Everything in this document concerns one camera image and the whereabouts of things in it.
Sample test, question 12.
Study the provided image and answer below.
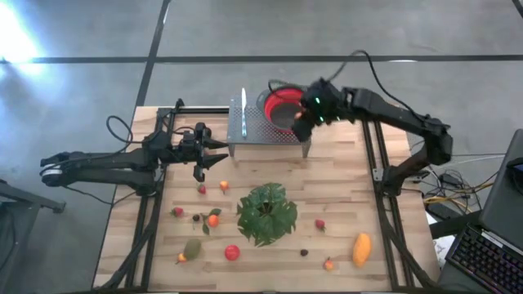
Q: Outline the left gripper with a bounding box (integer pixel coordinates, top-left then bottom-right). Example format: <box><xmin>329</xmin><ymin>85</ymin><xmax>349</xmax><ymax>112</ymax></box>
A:
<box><xmin>175</xmin><ymin>121</ymin><xmax>230</xmax><ymax>184</ymax></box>

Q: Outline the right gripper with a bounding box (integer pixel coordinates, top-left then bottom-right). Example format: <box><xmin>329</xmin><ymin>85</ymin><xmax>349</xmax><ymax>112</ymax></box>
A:
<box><xmin>292</xmin><ymin>77</ymin><xmax>352</xmax><ymax>142</ymax></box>

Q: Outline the red colander grey rim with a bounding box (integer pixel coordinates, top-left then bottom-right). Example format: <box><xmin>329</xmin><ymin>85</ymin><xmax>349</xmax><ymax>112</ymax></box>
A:
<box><xmin>256</xmin><ymin>81</ymin><xmax>307</xmax><ymax>135</ymax></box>

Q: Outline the orange tangerine with leaves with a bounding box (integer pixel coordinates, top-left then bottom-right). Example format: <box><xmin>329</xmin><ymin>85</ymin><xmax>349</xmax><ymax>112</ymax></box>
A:
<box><xmin>200</xmin><ymin>207</ymin><xmax>223</xmax><ymax>236</ymax></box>

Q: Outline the yellow orange mango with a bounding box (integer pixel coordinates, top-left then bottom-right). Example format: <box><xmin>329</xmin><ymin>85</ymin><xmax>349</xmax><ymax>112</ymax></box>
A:
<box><xmin>351</xmin><ymin>232</ymin><xmax>373</xmax><ymax>269</ymax></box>

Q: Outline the perforated grey metal stand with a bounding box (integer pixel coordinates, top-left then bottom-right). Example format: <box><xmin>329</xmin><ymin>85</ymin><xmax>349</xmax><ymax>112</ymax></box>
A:
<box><xmin>226</xmin><ymin>96</ymin><xmax>312</xmax><ymax>159</ymax></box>

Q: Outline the silver knife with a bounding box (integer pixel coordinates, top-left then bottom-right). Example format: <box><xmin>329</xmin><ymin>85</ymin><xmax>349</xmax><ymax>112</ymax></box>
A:
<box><xmin>240</xmin><ymin>87</ymin><xmax>248</xmax><ymax>138</ymax></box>

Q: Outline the green monstera plant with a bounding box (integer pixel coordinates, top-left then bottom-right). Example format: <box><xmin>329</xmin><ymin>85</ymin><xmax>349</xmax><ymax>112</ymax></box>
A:
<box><xmin>235</xmin><ymin>182</ymin><xmax>298</xmax><ymax>247</ymax></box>

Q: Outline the black box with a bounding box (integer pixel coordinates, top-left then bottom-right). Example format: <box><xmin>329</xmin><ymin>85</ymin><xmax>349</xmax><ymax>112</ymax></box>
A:
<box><xmin>427</xmin><ymin>202</ymin><xmax>453</xmax><ymax>221</ymax></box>

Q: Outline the white paper sheet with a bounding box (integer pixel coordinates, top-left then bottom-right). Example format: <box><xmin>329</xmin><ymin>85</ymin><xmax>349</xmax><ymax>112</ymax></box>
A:
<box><xmin>432</xmin><ymin>236</ymin><xmax>453</xmax><ymax>266</ymax></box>

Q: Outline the grey desk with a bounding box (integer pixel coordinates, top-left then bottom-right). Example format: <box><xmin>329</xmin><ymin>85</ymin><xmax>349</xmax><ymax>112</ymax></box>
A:
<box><xmin>0</xmin><ymin>179</ymin><xmax>66</xmax><ymax>214</ymax></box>

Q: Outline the black aluminium table frame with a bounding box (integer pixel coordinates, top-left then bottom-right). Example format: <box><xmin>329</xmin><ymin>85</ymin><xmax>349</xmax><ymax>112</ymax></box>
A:
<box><xmin>100</xmin><ymin>105</ymin><xmax>434</xmax><ymax>292</ymax></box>

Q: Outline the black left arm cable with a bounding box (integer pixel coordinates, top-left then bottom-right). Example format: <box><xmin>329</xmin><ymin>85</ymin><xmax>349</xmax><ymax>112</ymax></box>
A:
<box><xmin>105</xmin><ymin>115</ymin><xmax>183</xmax><ymax>145</ymax></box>

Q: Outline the yellow cable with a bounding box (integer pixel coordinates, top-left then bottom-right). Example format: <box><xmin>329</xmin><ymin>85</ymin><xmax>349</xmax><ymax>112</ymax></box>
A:
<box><xmin>422</xmin><ymin>181</ymin><xmax>495</xmax><ymax>205</ymax></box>

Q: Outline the white cable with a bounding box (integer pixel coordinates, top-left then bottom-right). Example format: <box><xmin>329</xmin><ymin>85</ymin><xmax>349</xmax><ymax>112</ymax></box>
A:
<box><xmin>449</xmin><ymin>153</ymin><xmax>506</xmax><ymax>165</ymax></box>

